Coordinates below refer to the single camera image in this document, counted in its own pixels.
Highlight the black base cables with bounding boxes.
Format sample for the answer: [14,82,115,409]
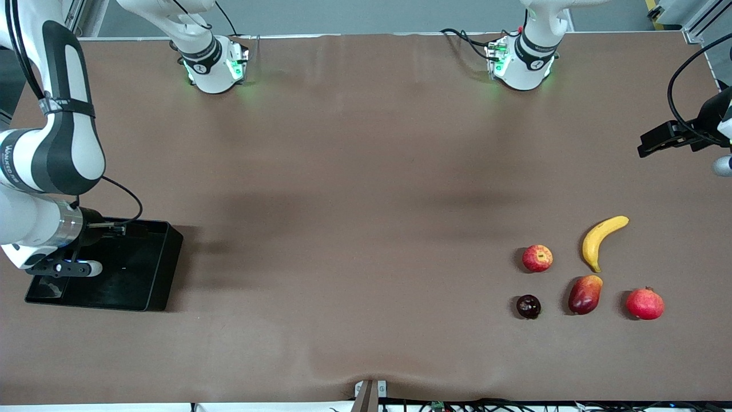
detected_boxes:
[439,26,504,62]

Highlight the yellow banana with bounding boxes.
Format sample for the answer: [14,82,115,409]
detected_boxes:
[582,215,630,274]

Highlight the thin black base cable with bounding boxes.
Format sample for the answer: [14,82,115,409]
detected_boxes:
[214,0,241,38]

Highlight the brown table mat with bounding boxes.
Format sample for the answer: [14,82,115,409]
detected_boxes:
[0,31,732,404]

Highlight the red yellow apple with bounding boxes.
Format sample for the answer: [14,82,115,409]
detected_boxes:
[522,244,554,274]

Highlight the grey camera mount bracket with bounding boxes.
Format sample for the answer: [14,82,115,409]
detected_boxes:
[350,379,388,412]

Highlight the red orange mango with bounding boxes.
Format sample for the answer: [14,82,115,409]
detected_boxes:
[568,275,604,316]

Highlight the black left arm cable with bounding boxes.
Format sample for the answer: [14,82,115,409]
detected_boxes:
[668,31,732,144]

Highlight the red pomegranate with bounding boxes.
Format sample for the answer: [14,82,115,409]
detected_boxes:
[625,286,666,321]

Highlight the black plastic box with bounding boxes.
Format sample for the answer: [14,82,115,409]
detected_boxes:
[25,216,184,312]

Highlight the silver aluminium frame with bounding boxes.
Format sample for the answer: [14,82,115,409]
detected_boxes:
[649,0,732,43]
[60,0,109,38]

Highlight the dark purple plum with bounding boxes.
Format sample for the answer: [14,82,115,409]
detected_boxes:
[516,294,542,320]

